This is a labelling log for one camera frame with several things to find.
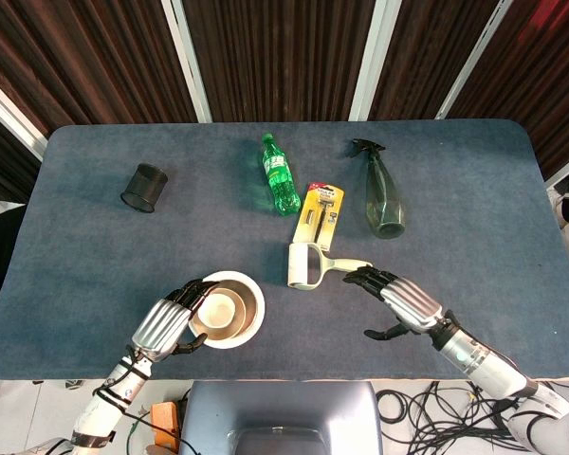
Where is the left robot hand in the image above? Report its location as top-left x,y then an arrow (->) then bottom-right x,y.
130,279 -> 219,363

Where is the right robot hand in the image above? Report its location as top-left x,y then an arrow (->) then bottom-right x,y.
342,265 -> 452,341

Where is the small white cup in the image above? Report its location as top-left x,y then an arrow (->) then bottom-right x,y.
197,292 -> 237,329

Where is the beige inner bowl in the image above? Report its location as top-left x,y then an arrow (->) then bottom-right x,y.
190,286 -> 248,340

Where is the large white bowl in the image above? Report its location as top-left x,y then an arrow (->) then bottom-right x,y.
186,270 -> 266,351

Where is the orange box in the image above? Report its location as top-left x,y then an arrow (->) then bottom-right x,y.
150,401 -> 180,450

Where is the white lint roller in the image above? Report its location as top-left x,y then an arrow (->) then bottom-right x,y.
286,242 -> 374,290

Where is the dark green spray bottle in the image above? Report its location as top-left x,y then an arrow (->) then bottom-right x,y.
346,137 -> 406,239

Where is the razor in yellow blister pack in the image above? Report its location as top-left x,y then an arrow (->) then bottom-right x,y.
292,181 -> 346,252

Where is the black mesh pen holder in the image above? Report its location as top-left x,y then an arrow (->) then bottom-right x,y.
119,162 -> 169,213

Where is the grey robot torso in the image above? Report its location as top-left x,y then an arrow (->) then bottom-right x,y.
177,380 -> 384,455

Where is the blue table cloth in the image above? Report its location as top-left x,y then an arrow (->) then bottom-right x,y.
0,118 -> 569,381

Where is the green plastic soda bottle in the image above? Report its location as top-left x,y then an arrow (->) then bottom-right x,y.
259,133 -> 302,217

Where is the black cable tangle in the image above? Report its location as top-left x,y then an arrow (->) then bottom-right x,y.
376,380 -> 559,455

